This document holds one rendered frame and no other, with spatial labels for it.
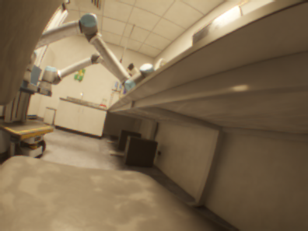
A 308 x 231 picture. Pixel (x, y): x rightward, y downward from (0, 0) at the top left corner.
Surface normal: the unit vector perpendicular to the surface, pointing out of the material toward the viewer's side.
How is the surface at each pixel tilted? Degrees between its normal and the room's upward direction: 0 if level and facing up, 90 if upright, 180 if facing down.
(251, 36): 180
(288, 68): 90
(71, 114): 90
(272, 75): 90
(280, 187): 90
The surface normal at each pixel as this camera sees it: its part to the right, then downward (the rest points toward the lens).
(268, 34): -0.22, 0.97
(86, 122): 0.37, 0.01
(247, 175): -0.90, -0.23
